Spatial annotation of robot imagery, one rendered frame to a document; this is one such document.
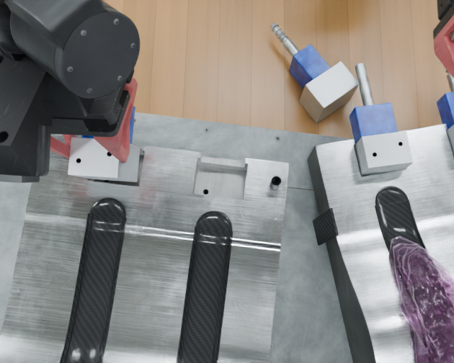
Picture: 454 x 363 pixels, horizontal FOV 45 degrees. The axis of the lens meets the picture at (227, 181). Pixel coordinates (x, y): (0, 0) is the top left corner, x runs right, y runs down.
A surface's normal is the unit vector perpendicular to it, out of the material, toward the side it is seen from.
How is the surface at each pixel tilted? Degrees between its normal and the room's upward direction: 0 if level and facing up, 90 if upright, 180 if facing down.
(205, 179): 0
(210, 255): 3
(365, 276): 28
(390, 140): 0
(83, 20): 70
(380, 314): 19
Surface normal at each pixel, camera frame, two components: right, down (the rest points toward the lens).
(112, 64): 0.69, 0.54
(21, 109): -0.12, -0.57
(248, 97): 0.02, -0.25
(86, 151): -0.18, -0.07
